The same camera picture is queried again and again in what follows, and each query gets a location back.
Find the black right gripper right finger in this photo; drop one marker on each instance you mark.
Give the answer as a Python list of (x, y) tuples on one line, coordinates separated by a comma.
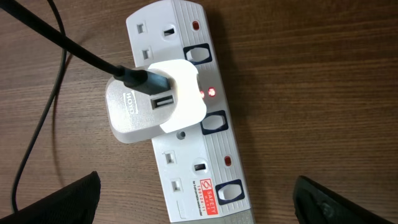
[(316, 204)]

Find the white power strip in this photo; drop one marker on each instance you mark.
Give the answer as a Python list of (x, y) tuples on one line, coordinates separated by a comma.
[(199, 166)]

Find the white charger plug adapter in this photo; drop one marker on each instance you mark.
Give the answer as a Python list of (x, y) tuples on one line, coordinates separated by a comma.
[(134, 116)]

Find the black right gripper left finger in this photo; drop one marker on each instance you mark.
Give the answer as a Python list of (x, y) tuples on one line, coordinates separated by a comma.
[(74, 204)]

